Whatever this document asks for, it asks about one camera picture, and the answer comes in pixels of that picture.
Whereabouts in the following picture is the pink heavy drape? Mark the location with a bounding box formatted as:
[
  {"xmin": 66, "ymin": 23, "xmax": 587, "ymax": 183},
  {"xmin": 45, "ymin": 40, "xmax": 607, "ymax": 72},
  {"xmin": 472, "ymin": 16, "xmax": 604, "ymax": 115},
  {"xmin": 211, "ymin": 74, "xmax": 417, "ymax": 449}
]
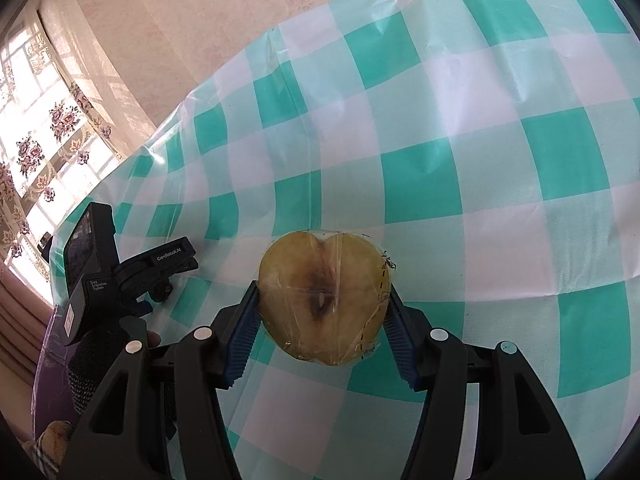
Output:
[{"xmin": 0, "ymin": 259, "xmax": 57, "ymax": 411}]

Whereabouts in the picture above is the gloved left hand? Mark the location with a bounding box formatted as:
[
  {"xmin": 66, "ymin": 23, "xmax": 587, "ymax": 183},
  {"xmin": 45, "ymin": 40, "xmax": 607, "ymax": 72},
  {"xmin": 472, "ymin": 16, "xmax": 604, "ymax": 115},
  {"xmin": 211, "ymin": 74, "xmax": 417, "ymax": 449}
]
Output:
[{"xmin": 66, "ymin": 322, "xmax": 131, "ymax": 416}]

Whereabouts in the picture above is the pale apple half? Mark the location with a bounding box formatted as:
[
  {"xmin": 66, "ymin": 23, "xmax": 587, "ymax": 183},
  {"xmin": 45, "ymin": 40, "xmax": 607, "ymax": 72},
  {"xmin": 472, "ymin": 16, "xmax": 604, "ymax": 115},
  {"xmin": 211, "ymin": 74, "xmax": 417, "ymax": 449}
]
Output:
[{"xmin": 257, "ymin": 231, "xmax": 394, "ymax": 366}]

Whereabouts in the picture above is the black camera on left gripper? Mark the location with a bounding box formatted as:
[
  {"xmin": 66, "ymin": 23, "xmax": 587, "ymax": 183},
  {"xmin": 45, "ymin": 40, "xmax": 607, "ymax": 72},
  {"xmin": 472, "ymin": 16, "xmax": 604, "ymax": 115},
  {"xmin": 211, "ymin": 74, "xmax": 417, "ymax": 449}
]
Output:
[{"xmin": 43, "ymin": 202, "xmax": 119, "ymax": 349}]

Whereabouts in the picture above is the purple rimmed cardboard box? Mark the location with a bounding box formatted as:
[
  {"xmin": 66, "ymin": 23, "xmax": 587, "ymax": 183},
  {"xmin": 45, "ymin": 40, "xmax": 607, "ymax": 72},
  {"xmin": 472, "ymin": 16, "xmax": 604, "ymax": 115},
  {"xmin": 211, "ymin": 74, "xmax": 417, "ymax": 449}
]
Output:
[{"xmin": 30, "ymin": 306, "xmax": 80, "ymax": 438}]

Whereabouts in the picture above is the floral lace curtain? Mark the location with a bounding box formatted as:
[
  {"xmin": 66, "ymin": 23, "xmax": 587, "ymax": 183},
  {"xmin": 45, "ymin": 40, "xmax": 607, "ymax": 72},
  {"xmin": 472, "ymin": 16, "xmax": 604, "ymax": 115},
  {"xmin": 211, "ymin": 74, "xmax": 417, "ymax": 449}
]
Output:
[{"xmin": 1, "ymin": 9, "xmax": 126, "ymax": 301}]

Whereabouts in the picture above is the teal white checkered tablecloth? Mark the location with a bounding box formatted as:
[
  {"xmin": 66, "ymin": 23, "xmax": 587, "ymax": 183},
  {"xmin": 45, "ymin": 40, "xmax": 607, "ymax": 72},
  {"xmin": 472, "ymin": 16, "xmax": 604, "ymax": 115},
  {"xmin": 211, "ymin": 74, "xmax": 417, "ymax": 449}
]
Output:
[{"xmin": 52, "ymin": 0, "xmax": 639, "ymax": 478}]

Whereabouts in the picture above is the small orange tangerine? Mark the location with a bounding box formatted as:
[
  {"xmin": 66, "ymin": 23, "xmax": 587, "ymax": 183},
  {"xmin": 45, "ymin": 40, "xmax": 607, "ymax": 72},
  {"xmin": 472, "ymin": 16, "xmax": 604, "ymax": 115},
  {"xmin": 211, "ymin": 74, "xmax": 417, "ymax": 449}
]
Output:
[{"xmin": 38, "ymin": 420, "xmax": 74, "ymax": 466}]

